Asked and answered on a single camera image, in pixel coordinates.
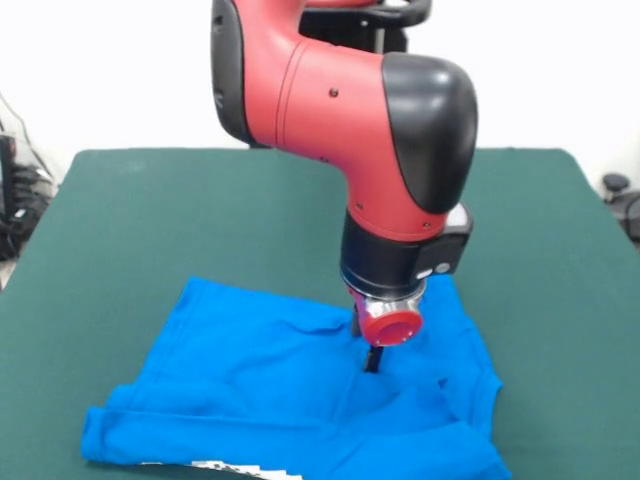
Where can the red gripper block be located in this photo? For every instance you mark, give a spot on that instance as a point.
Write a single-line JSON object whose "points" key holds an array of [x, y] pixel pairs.
{"points": [[392, 325]]}

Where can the blue printed t-shirt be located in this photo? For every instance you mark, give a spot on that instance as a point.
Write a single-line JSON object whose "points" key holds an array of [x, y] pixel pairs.
{"points": [[250, 375]]}

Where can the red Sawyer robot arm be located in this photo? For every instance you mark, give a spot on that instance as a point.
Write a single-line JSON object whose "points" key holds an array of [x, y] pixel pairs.
{"points": [[340, 110]]}

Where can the dark green table cloth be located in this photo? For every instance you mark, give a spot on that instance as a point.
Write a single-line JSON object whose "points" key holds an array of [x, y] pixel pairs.
{"points": [[100, 225]]}

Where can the gray office chair base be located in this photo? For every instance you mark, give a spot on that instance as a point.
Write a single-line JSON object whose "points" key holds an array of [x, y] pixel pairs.
{"points": [[617, 182]]}

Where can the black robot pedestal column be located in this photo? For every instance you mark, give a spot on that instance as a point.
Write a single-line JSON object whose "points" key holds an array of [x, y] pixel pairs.
{"points": [[390, 25]]}

